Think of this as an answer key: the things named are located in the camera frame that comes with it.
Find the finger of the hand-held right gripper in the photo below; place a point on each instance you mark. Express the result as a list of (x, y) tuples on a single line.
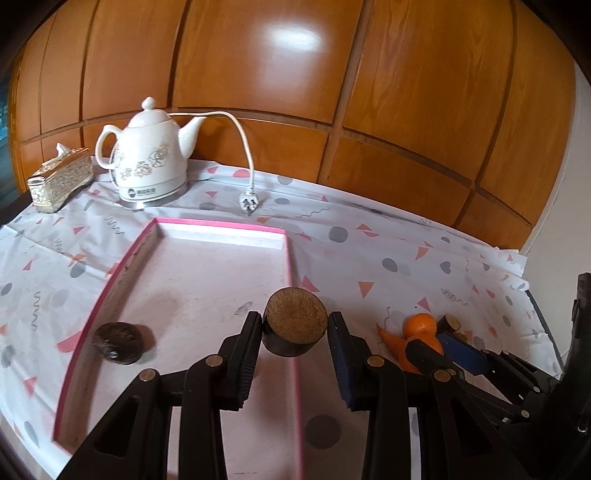
[(461, 353), (422, 354)]

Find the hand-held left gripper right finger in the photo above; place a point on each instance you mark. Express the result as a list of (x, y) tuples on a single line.
[(342, 364)]

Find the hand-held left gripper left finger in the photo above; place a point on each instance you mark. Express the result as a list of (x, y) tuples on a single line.
[(244, 362)]

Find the orange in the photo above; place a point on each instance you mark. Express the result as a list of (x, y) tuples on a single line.
[(418, 325)]

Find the carrot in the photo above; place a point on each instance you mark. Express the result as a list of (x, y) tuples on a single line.
[(391, 341)]

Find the pink-rimmed white tray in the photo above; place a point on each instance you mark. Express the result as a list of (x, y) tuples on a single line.
[(207, 286)]

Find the white patterned tablecloth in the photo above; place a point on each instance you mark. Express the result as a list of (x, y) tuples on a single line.
[(369, 258)]

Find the dark mushroom on tray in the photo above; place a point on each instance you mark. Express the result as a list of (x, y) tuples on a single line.
[(117, 344)]

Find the white floral electric kettle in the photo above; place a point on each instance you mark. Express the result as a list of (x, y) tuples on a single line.
[(147, 152)]

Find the ornate beige tissue box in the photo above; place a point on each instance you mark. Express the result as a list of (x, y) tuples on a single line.
[(60, 182)]

